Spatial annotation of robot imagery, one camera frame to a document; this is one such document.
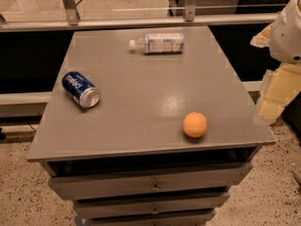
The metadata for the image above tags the clear plastic water bottle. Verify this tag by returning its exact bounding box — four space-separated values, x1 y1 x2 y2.
129 33 184 55

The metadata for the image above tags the blue pepsi can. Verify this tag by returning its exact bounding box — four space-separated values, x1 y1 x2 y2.
61 72 100 108

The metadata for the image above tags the middle grey drawer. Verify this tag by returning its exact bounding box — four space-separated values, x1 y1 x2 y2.
74 192 230 218

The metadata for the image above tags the bottom grey drawer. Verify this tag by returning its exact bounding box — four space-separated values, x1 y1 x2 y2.
89 210 215 226

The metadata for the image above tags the grey drawer cabinet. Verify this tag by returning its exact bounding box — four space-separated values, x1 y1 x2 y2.
26 25 277 226

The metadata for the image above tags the grey drawer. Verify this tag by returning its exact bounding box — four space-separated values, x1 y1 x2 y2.
49 162 253 200
89 210 215 226
74 192 230 218

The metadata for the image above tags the orange fruit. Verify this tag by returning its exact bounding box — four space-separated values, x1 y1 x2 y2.
182 112 207 137

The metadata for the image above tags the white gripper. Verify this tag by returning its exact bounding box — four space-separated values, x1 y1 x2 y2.
250 0 301 125

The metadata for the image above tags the top grey drawer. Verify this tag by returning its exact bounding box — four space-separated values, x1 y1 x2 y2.
49 162 253 200

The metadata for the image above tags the metal railing frame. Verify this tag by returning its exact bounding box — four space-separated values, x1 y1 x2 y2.
0 0 289 32

